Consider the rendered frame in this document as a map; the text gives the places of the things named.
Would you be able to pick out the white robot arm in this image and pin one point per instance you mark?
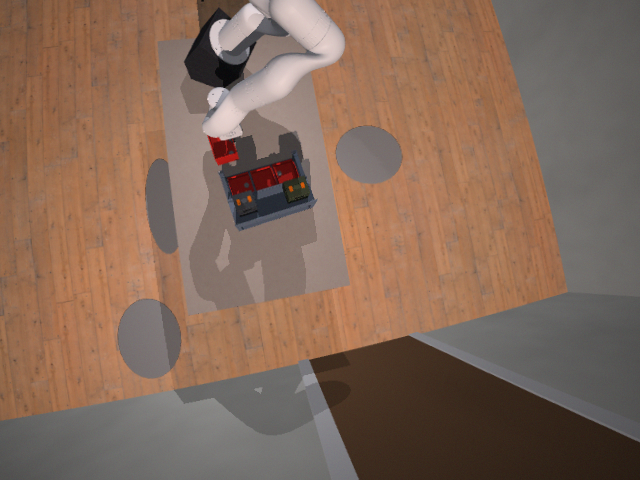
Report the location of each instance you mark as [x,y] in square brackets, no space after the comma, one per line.
[304,20]

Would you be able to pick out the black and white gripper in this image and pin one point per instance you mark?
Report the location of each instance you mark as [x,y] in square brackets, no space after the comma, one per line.
[235,133]

